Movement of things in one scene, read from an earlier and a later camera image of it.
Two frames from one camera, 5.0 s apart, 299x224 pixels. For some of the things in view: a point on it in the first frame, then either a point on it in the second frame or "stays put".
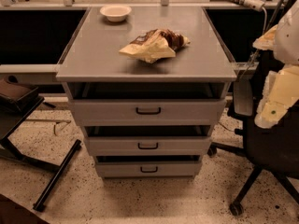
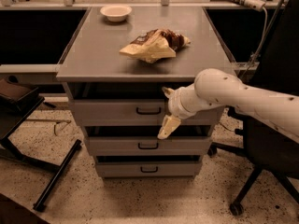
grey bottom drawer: [150, 170] stays put
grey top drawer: [149, 112] stays put
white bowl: [115, 13] stays put
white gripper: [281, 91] to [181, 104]
